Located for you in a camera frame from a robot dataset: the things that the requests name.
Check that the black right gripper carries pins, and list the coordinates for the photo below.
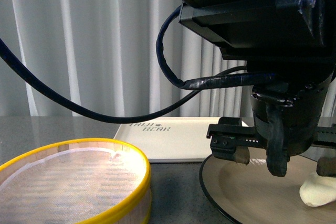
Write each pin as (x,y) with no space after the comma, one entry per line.
(287,100)

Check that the white steamed bun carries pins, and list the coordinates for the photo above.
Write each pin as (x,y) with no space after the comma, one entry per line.
(317,190)

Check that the beige plate with black rim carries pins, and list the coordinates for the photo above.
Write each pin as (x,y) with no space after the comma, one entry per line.
(251,194)

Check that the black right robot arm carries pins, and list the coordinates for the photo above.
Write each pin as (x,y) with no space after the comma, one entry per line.
(289,50)

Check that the cream bear print tray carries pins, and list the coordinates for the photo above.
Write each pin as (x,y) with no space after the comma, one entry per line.
(170,139)

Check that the yellow rimmed bamboo steamer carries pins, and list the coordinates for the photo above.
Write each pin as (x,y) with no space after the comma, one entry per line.
(141,203)

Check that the white steamer liner cloth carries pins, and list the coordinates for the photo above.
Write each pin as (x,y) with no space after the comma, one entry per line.
(65,182)

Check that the grey pleated curtain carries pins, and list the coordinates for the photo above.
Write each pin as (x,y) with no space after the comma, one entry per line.
(100,54)

